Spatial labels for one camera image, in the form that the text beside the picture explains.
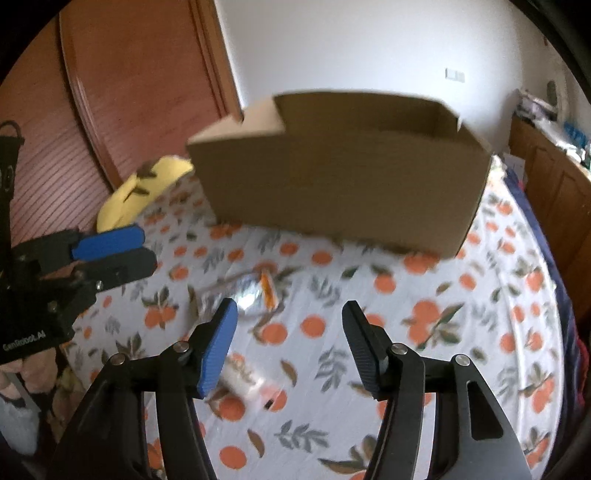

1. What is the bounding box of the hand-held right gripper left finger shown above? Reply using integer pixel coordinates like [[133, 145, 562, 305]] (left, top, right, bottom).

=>
[[51, 298, 238, 480]]

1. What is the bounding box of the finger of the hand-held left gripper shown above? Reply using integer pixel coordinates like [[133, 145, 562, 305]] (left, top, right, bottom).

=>
[[39, 247, 158, 296], [14, 224, 145, 274]]

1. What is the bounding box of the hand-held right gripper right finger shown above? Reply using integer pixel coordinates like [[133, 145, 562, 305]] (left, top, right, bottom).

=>
[[342, 301, 534, 480]]

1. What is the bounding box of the small clear snack packet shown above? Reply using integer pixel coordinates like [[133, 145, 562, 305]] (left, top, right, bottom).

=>
[[217, 353, 282, 409]]

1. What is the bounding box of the clear wrapper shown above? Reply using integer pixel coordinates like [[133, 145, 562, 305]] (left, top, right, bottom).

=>
[[189, 270, 282, 324]]

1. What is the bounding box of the small orange packet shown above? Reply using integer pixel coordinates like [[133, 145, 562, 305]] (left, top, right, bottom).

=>
[[260, 272, 279, 311]]

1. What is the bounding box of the brown cardboard box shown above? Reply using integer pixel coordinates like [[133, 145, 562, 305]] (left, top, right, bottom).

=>
[[186, 91, 494, 258]]

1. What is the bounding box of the person's left hand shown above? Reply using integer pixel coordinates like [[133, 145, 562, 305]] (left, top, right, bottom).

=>
[[0, 353, 58, 394]]

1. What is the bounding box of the yellow leaf-print pillow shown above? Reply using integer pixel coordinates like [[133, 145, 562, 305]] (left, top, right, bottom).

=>
[[96, 156, 195, 233]]

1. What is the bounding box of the orange-print white bedsheet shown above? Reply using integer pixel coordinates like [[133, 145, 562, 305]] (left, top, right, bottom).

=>
[[60, 157, 578, 480]]

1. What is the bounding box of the wooden slatted headboard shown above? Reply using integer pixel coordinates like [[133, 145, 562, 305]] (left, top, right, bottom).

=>
[[0, 0, 243, 278]]

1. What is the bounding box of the dark blue blanket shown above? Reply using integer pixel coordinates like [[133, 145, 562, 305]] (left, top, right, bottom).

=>
[[503, 168, 587, 416]]

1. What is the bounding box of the white paper sheet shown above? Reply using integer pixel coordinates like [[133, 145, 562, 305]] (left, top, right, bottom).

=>
[[501, 154, 526, 179]]

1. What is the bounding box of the wooden side cabinet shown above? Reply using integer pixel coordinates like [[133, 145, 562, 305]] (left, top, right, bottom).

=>
[[508, 115, 591, 333]]

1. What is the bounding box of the pile of papers and boxes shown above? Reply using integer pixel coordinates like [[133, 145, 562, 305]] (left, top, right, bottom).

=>
[[515, 88, 591, 167]]

